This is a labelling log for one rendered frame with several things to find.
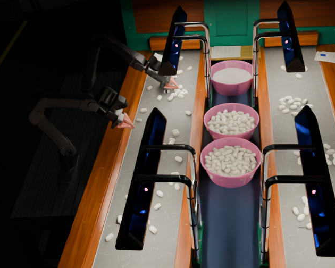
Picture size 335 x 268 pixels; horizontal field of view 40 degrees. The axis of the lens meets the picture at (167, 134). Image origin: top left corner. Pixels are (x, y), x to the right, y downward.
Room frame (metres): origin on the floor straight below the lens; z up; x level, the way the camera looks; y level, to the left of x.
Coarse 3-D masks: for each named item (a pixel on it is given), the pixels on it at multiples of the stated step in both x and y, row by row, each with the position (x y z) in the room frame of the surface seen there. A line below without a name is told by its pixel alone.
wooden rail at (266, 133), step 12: (264, 60) 2.33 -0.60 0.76; (264, 72) 2.19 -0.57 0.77; (264, 84) 2.08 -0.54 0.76; (264, 96) 1.96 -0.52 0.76; (264, 108) 1.86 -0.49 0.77; (264, 120) 1.76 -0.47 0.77; (264, 132) 1.67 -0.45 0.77; (264, 144) 1.59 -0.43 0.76; (276, 192) 1.29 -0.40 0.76; (276, 204) 1.22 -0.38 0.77; (276, 216) 1.16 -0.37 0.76; (276, 228) 1.11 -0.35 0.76; (276, 240) 1.05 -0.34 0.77; (276, 252) 1.00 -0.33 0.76; (276, 264) 0.96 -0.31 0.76
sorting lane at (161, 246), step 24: (192, 72) 2.33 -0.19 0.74; (144, 96) 2.14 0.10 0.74; (168, 96) 2.11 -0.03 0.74; (192, 96) 2.08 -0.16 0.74; (144, 120) 1.92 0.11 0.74; (168, 120) 1.89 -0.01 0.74; (120, 168) 1.57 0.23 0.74; (168, 168) 1.54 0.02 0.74; (120, 192) 1.42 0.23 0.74; (168, 192) 1.38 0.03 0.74; (168, 216) 1.25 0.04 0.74; (168, 240) 1.13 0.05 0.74; (96, 264) 1.07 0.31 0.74; (120, 264) 1.05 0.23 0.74; (144, 264) 1.04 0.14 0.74; (168, 264) 1.03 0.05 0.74
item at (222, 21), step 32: (128, 0) 2.64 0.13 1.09; (160, 0) 2.62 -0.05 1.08; (192, 0) 2.59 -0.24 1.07; (224, 0) 2.55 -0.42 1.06; (256, 0) 2.51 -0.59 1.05; (288, 0) 2.48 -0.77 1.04; (320, 0) 2.45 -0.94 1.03; (128, 32) 2.65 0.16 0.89; (160, 32) 2.62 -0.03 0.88; (192, 32) 2.58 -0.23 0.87; (224, 32) 2.55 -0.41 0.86
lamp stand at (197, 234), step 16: (160, 144) 1.24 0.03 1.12; (176, 144) 1.22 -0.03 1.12; (192, 160) 1.20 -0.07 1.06; (144, 176) 1.09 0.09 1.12; (160, 176) 1.08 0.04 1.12; (176, 176) 1.07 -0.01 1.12; (192, 176) 1.20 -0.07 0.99; (192, 192) 1.05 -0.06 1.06; (192, 208) 1.05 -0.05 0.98; (192, 224) 1.05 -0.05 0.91; (192, 240) 1.05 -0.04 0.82; (192, 256) 1.07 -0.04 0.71
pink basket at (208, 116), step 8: (224, 104) 1.93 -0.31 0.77; (232, 104) 1.93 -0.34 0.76; (240, 104) 1.91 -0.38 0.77; (208, 112) 1.89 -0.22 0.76; (216, 112) 1.91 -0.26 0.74; (248, 112) 1.87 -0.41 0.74; (256, 112) 1.83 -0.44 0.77; (208, 120) 1.86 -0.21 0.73; (256, 120) 1.79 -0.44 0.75; (208, 128) 1.75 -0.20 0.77; (216, 136) 1.72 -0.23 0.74; (224, 136) 1.69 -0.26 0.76; (232, 136) 1.67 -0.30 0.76; (240, 136) 1.68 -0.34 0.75; (248, 136) 1.71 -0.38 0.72; (224, 144) 1.71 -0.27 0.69
